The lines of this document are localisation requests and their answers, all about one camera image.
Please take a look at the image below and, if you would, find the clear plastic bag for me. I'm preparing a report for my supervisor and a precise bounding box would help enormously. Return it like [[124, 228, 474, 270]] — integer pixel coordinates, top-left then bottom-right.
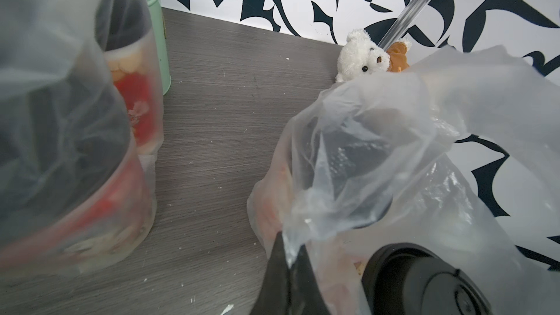
[[0, 0, 165, 281], [246, 44, 560, 315]]

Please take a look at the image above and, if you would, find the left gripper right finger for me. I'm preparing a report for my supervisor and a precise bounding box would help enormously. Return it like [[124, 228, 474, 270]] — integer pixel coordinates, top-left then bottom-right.
[[290, 246, 330, 315]]

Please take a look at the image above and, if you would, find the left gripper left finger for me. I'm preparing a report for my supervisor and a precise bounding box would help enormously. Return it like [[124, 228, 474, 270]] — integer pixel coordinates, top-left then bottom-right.
[[249, 232, 291, 315]]

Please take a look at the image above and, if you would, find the white teddy bear brown hoodie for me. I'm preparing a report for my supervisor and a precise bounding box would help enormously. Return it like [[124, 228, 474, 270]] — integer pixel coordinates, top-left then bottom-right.
[[335, 29, 412, 83]]

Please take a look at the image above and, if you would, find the cream milk tea cup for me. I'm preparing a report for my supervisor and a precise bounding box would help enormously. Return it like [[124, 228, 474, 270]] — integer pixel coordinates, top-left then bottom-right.
[[362, 243, 492, 315]]

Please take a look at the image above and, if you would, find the red milk tea cup back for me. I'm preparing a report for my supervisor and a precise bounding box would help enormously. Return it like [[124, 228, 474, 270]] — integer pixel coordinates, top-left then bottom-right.
[[251, 123, 394, 241]]

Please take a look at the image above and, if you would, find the red milk tea cup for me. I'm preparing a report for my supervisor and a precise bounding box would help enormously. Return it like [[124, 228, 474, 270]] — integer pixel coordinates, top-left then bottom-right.
[[1, 148, 158, 279], [251, 123, 394, 241], [104, 30, 163, 155]]

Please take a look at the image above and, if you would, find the green cup holder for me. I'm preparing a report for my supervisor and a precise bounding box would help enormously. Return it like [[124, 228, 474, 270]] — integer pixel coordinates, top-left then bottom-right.
[[147, 0, 172, 95]]

